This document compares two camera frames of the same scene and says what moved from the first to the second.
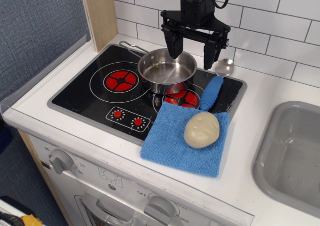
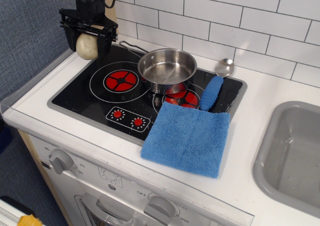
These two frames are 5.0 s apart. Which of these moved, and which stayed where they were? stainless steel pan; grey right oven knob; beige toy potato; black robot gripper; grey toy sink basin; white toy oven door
Moved: beige toy potato; black robot gripper
Stayed: stainless steel pan; white toy oven door; grey right oven knob; grey toy sink basin
